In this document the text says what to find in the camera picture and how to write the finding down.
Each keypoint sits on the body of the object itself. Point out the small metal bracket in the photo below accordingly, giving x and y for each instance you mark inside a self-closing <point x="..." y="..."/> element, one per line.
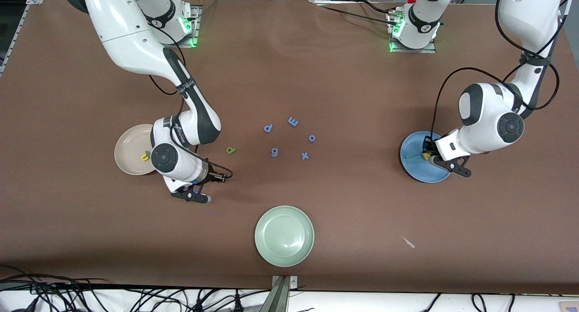
<point x="294" y="282"/>

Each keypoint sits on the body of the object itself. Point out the blue letter m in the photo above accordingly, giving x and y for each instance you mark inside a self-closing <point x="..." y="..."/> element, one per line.
<point x="293" y="121"/>

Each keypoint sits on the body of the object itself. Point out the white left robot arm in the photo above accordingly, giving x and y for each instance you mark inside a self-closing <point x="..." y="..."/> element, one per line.
<point x="484" y="117"/>

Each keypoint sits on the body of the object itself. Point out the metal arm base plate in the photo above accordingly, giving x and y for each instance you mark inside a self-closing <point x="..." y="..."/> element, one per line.
<point x="427" y="50"/>
<point x="195" y="31"/>

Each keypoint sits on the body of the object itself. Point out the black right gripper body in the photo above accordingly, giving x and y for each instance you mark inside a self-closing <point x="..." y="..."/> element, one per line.
<point x="214" y="175"/>

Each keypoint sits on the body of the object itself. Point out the aluminium profile beam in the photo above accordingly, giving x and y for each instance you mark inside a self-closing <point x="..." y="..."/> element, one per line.
<point x="278" y="298"/>

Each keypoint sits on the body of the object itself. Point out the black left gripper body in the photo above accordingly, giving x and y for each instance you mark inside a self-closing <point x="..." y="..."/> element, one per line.
<point x="427" y="145"/>

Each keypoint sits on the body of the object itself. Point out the yellow letter u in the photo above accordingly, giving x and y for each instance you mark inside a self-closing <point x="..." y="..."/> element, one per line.
<point x="144" y="157"/>

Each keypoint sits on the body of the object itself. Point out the beige brown plate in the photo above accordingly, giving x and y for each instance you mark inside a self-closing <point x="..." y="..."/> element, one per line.
<point x="129" y="149"/>

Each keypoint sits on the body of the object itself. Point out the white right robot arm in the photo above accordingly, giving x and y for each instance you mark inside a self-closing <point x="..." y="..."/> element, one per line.
<point x="122" y="36"/>

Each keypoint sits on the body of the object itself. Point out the blue plate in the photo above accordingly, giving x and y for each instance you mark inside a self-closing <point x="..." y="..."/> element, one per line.
<point x="414" y="167"/>

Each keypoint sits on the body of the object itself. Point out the pale green plate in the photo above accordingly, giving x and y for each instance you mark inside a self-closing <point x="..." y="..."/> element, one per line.
<point x="284" y="236"/>

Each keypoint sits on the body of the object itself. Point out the brown table cover sheet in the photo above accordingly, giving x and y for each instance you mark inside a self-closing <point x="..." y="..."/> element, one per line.
<point x="289" y="77"/>

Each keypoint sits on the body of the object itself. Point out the small white paper scrap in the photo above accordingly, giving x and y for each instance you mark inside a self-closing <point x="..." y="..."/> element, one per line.
<point x="408" y="242"/>

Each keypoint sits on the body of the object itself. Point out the green letter p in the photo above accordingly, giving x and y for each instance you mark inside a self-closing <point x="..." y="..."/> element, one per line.
<point x="231" y="150"/>

